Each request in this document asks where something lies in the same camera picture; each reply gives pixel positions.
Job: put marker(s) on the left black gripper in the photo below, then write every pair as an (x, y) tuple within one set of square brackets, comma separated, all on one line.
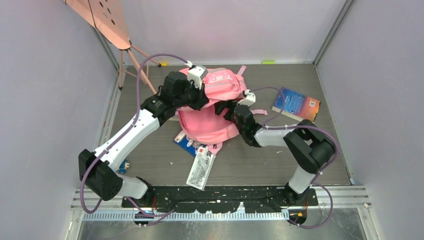
[(201, 98)]

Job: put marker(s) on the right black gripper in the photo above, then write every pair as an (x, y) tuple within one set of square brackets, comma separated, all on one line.
[(220, 106)]

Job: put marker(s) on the pink student backpack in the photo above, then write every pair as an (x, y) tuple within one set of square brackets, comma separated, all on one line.
[(204, 126)]

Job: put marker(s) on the blue orange paperback book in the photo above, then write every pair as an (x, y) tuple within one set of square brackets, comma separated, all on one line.
[(296, 105)]

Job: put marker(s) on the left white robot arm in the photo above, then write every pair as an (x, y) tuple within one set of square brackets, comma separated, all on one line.
[(98, 168)]

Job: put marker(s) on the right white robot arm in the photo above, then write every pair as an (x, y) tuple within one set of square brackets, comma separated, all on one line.
[(312, 147)]

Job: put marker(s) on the clear plastic stationery pack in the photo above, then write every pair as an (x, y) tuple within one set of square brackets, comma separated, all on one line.
[(201, 168)]

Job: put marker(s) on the dark blue activity booklet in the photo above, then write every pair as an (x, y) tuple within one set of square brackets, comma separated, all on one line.
[(189, 145)]

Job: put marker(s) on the green tape marker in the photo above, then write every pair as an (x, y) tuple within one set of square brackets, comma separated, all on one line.
[(268, 62)]

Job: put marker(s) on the pink tripod stand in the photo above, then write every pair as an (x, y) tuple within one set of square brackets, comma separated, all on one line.
[(107, 17)]

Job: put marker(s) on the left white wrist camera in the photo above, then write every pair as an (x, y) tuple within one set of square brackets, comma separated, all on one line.
[(196, 74)]

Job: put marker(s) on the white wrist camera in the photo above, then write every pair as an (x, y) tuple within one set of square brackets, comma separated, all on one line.
[(196, 74), (249, 98)]

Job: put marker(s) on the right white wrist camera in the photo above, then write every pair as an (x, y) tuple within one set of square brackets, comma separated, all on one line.
[(249, 98)]

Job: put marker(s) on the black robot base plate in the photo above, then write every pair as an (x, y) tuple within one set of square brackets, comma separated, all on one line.
[(224, 199)]

